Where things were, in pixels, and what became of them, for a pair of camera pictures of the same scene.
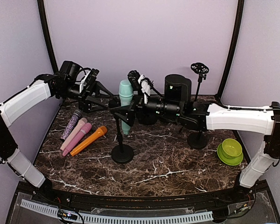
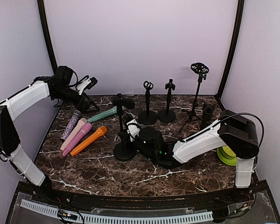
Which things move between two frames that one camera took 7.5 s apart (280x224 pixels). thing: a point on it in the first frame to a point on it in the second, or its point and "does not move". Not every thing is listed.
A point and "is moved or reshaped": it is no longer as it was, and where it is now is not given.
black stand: x=148 y=120 is moved or reshaped
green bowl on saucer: x=229 y=152 does not move
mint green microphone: x=126 y=95 to x=112 y=111
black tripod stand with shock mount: x=201 y=69 does not move
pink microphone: x=86 y=129 does not move
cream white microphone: x=73 y=132 does not move
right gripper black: x=138 y=105 to x=126 y=136
